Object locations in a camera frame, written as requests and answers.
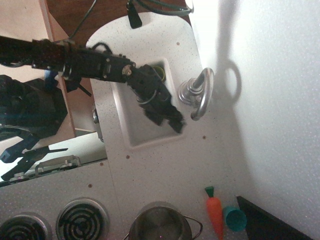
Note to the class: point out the blue black clamp upper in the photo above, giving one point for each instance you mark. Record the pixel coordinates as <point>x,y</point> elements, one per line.
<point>50,83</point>

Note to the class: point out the silver oven door handle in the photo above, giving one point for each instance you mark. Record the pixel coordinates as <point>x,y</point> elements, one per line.
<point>62,163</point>

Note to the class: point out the black triangular panel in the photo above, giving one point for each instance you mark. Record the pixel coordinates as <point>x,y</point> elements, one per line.
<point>262,225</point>

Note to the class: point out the silver stove knob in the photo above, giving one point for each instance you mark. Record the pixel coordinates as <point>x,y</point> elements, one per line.
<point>97,124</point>

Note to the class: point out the orange toy carrot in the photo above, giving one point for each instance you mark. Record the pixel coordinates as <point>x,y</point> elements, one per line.
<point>215,212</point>

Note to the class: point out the black coil burner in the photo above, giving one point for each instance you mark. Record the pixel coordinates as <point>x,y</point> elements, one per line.
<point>83,219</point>
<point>26,226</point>

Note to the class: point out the silver curved faucet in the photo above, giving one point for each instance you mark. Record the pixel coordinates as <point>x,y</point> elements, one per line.
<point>197,92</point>

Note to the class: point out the black bag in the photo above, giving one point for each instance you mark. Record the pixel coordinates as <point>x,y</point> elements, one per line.
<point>28,107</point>

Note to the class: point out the black coil burner middle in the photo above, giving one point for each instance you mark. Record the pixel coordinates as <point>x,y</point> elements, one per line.
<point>83,219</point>

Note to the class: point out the yellow-green plastic cup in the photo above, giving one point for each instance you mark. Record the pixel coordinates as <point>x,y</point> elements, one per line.
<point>160,71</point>

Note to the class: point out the blue black clamp lower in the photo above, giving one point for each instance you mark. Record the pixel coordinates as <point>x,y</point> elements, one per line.
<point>28,158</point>

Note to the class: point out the black coil burner left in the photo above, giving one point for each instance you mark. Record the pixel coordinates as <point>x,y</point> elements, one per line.
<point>26,226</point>

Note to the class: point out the blue black clamp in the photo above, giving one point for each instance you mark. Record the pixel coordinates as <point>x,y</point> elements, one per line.
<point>28,158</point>
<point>50,83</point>

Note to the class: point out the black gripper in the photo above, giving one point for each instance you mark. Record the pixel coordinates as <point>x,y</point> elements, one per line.
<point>154,97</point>

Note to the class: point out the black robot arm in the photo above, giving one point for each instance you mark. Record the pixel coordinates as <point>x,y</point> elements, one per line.
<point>76,62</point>

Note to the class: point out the teal plastic cup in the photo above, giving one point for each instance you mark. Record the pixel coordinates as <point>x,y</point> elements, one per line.
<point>234,218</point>

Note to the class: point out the stainless steel pot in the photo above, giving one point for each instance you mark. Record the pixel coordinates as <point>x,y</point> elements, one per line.
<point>164,223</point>

